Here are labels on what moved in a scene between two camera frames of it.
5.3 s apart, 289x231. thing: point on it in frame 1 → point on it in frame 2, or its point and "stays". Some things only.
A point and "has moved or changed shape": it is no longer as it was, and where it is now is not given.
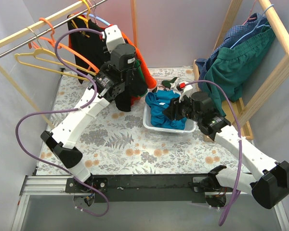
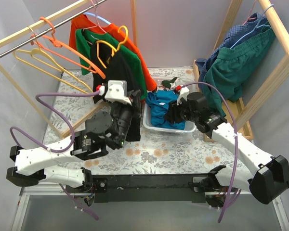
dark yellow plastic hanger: x=85 y=19 → x=113 y=49
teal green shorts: x=222 y=76 stays
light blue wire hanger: x=256 y=26 stays
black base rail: x=140 y=188 stays
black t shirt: x=90 y=51 has moved or changed shape
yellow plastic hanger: x=40 y=52 has moved or changed shape
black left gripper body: x=129 y=78 → x=131 y=106
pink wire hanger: x=248 y=18 stays
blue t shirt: x=158 y=101 stays
